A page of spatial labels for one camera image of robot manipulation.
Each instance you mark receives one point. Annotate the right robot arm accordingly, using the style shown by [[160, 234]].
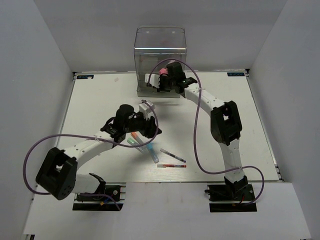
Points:
[[225, 122]]

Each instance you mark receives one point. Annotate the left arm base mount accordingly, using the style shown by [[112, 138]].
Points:
[[111, 199]]

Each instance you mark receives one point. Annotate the blue capped marker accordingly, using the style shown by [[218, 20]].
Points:
[[152, 153]]

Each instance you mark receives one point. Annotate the green capped marker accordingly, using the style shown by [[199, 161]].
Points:
[[135, 145]]

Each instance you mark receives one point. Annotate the orange capped marker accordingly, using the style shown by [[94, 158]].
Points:
[[137, 138]]

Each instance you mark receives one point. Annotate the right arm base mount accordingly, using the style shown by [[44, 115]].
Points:
[[222, 201]]

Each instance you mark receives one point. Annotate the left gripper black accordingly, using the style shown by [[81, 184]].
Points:
[[150, 130]]

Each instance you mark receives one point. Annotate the clear acrylic drawer organizer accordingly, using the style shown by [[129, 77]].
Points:
[[154, 46]]

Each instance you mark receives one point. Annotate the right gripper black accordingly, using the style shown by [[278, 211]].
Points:
[[161, 88]]

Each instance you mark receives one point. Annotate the red pen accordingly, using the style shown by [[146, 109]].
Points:
[[159, 165]]

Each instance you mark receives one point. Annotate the purple pen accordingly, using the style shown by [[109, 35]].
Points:
[[172, 155]]

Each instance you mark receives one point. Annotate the pink capped red stapler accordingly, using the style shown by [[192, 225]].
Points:
[[163, 71]]

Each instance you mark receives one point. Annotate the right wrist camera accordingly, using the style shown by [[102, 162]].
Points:
[[152, 80]]

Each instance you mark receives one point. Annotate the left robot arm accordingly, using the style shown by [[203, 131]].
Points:
[[58, 174]]

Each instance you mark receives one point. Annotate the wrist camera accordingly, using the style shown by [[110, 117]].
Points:
[[152, 80], [146, 108]]

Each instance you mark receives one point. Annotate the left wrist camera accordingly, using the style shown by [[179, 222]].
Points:
[[146, 108]]

